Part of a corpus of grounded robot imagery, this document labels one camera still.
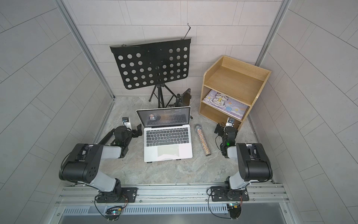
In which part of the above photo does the silver laptop computer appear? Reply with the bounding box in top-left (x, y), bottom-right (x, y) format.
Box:
top-left (136, 106), bottom-right (193, 163)

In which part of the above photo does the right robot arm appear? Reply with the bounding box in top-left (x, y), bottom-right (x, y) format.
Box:
top-left (210, 124), bottom-right (273, 202)

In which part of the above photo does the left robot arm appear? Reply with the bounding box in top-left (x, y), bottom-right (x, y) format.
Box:
top-left (59, 125), bottom-right (143, 203)

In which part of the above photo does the rhinestone glitter microphone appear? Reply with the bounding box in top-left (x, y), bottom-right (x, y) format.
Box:
top-left (195, 125), bottom-right (211, 156)

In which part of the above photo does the purple cartoon spiral notebook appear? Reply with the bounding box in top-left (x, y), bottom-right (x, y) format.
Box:
top-left (203, 90), bottom-right (248, 120)

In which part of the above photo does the wooden shelf unit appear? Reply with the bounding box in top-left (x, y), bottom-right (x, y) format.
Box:
top-left (199, 55), bottom-right (271, 130)

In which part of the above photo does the black perforated music stand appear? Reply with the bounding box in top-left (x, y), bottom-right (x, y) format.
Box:
top-left (110, 36), bottom-right (192, 108)

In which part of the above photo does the right circuit board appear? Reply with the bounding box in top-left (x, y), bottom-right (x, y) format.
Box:
top-left (227, 203), bottom-right (242, 219)

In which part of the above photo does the circuit board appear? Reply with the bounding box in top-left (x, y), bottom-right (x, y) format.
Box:
top-left (227, 203), bottom-right (242, 219)
top-left (105, 206), bottom-right (124, 222)

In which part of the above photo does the left circuit board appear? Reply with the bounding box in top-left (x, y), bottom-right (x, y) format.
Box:
top-left (105, 206), bottom-right (124, 222)

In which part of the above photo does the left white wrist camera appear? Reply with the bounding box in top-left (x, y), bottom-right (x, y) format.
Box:
top-left (122, 117), bottom-right (132, 130)

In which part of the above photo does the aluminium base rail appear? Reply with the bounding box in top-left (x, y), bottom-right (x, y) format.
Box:
top-left (54, 182), bottom-right (290, 208)

